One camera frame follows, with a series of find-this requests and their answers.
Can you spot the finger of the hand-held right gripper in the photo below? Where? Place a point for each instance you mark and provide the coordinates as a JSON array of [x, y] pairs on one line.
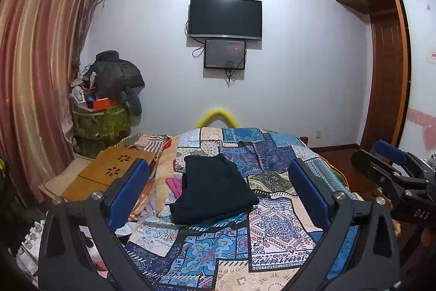
[[374, 166], [391, 152]]

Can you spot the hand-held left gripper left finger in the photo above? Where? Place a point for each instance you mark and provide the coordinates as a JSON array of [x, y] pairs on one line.
[[131, 190]]

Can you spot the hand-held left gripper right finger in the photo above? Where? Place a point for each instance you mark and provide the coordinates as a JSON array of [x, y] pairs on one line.
[[308, 192]]

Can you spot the dark teal pants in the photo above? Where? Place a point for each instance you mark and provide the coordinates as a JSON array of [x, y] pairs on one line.
[[213, 192]]

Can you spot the wooden lap desk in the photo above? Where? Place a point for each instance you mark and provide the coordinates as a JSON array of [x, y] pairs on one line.
[[112, 168]]

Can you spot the orange striped quilt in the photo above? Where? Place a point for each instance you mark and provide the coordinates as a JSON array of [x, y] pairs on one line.
[[163, 168]]

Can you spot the pink cloth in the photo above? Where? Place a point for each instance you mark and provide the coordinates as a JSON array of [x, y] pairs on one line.
[[175, 187]]

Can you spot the blue patchwork blanket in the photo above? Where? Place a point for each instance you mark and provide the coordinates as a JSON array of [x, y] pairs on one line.
[[272, 229]]

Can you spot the green storage bag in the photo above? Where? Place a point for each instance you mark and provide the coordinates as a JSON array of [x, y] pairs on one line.
[[102, 127]]

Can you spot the brown wooden door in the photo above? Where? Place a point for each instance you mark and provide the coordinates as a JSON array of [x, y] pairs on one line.
[[386, 79]]

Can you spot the white wardrobe door pink hearts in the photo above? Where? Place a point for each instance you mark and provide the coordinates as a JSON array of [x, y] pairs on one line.
[[420, 72]]

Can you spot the orange box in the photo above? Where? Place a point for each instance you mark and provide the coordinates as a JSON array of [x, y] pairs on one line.
[[105, 104]]

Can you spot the yellow bed headboard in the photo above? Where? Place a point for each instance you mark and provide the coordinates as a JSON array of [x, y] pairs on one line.
[[218, 115]]

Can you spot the dark clothes pile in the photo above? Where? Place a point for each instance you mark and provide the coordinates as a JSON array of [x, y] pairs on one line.
[[114, 72]]

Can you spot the striped pink curtain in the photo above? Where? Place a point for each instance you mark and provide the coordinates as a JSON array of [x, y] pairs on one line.
[[37, 72]]

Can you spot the small black monitor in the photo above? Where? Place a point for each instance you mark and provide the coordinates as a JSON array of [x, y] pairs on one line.
[[224, 54]]

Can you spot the white wall outlet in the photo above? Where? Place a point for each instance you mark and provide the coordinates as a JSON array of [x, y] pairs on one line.
[[318, 134]]

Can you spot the black wall television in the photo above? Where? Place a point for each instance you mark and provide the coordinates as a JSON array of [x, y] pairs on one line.
[[225, 18]]

